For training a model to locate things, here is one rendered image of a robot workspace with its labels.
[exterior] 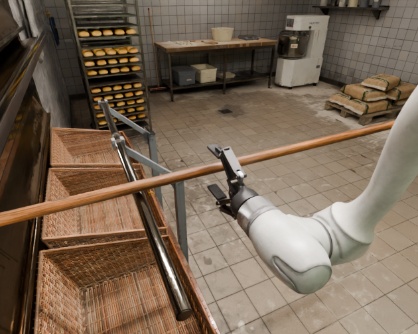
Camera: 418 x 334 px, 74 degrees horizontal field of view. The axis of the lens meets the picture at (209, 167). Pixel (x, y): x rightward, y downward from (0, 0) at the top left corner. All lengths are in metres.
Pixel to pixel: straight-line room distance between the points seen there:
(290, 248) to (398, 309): 1.71
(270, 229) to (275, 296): 1.44
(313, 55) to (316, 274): 5.92
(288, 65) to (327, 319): 4.86
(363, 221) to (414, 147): 0.22
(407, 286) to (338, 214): 1.75
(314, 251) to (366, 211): 0.14
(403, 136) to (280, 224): 0.25
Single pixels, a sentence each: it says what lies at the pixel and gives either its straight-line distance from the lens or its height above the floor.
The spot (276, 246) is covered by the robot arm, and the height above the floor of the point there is 1.23.
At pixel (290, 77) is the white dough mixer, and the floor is 0.25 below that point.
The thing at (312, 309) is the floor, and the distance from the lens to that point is 1.99.
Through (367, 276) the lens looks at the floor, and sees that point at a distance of 2.29.
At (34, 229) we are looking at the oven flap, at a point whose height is 0.95.
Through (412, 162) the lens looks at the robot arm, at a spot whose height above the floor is 1.41.
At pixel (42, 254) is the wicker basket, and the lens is 1.17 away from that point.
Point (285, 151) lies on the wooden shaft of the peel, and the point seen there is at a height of 1.20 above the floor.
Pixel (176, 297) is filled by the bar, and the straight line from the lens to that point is 0.53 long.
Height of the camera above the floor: 1.61
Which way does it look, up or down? 31 degrees down
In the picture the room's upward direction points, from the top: straight up
